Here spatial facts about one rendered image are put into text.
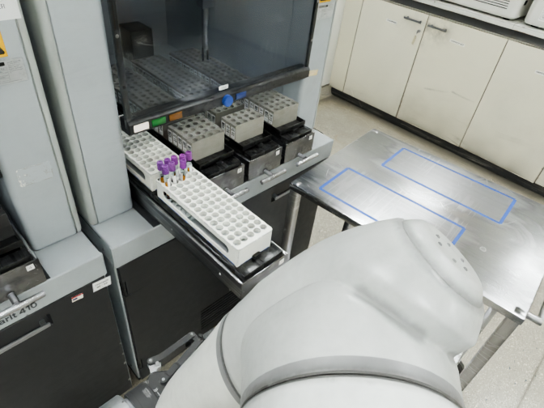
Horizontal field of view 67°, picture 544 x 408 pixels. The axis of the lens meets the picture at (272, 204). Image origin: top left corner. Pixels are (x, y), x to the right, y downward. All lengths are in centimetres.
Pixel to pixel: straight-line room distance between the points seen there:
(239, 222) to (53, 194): 40
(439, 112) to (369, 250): 289
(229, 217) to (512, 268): 64
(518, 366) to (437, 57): 193
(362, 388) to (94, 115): 81
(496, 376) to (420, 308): 172
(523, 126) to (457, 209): 183
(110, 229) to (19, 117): 34
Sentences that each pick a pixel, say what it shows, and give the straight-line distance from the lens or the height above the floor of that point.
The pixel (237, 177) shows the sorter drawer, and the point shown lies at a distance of 116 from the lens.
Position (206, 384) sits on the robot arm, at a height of 113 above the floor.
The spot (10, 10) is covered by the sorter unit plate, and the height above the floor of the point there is 124.
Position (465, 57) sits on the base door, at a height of 64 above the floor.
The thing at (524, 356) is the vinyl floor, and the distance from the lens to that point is 208.
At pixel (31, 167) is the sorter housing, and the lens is 94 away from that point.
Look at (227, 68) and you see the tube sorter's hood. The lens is 108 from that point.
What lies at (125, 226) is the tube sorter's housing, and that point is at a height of 73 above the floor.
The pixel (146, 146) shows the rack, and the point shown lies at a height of 86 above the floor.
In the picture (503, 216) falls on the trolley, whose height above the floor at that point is 82.
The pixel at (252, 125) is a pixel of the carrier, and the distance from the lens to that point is 122.
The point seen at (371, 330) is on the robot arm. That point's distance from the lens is 23.
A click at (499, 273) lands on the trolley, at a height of 82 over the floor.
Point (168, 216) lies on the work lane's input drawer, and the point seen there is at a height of 81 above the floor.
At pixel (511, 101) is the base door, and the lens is 294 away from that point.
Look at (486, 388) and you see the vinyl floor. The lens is 190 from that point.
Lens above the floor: 146
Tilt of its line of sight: 40 degrees down
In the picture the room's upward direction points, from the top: 7 degrees clockwise
